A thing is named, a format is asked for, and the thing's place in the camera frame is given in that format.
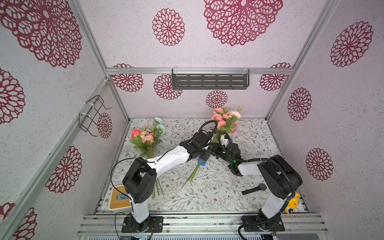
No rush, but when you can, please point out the pink rose bouquet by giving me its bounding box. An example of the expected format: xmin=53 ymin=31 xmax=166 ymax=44
xmin=185 ymin=108 xmax=241 ymax=184

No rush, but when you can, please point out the mixed pastel flower bouquet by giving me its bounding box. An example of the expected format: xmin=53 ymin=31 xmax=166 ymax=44
xmin=130 ymin=116 xmax=166 ymax=200

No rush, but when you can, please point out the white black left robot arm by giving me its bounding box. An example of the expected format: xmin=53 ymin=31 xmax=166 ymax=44
xmin=123 ymin=140 xmax=211 ymax=224

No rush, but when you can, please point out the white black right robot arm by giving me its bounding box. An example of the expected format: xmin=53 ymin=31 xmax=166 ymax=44
xmin=212 ymin=143 xmax=303 ymax=220

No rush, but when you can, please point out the black round knob tool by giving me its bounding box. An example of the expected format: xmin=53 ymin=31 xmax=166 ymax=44
xmin=242 ymin=183 xmax=267 ymax=195

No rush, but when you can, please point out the yellow plush bear toy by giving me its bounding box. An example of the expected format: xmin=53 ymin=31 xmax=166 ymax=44
xmin=285 ymin=193 xmax=301 ymax=214

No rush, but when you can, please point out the wooden lid tissue box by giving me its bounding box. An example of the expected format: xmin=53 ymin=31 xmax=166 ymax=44
xmin=108 ymin=185 xmax=132 ymax=213

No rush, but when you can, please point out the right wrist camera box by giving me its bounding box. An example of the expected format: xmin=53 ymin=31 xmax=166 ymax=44
xmin=219 ymin=133 xmax=240 ymax=152

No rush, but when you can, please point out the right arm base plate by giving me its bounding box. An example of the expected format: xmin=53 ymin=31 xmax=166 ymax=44
xmin=241 ymin=214 xmax=285 ymax=232

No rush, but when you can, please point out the grey wall shelf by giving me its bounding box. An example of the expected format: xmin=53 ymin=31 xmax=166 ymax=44
xmin=171 ymin=69 xmax=250 ymax=90

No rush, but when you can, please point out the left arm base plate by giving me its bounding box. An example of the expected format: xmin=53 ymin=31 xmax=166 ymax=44
xmin=122 ymin=216 xmax=164 ymax=234

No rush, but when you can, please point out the black wire wall rack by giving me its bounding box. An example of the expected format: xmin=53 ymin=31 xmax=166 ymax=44
xmin=78 ymin=95 xmax=111 ymax=137

